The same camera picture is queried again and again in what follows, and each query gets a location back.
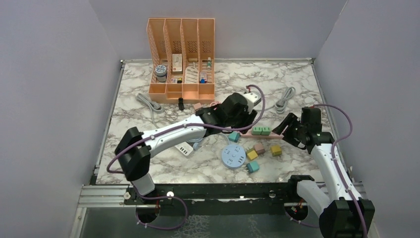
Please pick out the black cylinder object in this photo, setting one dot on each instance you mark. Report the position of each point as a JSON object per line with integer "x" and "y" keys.
{"x": 181, "y": 104}

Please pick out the pink power strip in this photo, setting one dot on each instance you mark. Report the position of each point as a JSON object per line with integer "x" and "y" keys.
{"x": 271, "y": 136}

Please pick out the teal plug adapter front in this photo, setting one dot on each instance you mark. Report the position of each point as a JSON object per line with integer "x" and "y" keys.
{"x": 252, "y": 167}

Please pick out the round blue power strip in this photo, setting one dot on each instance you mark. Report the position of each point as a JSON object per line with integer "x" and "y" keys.
{"x": 233, "y": 156}

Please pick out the yellow plug adapter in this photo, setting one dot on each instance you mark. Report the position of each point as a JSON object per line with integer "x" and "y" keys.
{"x": 276, "y": 150}
{"x": 251, "y": 154}

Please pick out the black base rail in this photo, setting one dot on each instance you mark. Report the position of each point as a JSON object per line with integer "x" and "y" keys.
{"x": 213, "y": 199}

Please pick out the red white box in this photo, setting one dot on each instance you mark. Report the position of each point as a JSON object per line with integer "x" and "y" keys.
{"x": 177, "y": 64}

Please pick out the white power strip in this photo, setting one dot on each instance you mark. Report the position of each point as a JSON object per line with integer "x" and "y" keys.
{"x": 185, "y": 149}

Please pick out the pink plug adapter back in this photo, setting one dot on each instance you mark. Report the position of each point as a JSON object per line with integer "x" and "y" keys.
{"x": 197, "y": 106}

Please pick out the green plug adapter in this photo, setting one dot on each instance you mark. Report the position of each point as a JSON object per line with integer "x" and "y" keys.
{"x": 256, "y": 130}
{"x": 266, "y": 131}

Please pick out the teal plug adapter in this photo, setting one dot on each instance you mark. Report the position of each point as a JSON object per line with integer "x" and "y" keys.
{"x": 234, "y": 136}
{"x": 252, "y": 167}

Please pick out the small bottle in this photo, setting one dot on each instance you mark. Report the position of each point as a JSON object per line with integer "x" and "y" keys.
{"x": 209, "y": 63}

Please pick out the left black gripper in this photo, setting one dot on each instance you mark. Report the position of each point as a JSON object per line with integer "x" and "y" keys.
{"x": 248, "y": 119}

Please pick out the white blister pack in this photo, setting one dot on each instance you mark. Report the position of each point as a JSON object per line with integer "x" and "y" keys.
{"x": 191, "y": 74}

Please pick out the pink plug adapter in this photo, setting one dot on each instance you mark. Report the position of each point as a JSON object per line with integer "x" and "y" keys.
{"x": 259, "y": 148}
{"x": 197, "y": 106}

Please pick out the orange file organizer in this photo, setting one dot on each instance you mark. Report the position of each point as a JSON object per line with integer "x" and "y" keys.
{"x": 183, "y": 55}

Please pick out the small blue white box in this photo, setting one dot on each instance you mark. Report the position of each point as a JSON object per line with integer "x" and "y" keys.
{"x": 203, "y": 77}

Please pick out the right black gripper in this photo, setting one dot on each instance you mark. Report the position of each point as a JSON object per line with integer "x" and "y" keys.
{"x": 288, "y": 120}

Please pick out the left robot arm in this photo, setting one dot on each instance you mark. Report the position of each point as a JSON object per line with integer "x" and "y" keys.
{"x": 135, "y": 150}

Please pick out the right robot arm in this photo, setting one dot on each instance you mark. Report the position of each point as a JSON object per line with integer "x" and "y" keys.
{"x": 342, "y": 211}

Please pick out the round blue patterned tin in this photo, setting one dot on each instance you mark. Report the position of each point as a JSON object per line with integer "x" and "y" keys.
{"x": 161, "y": 73}

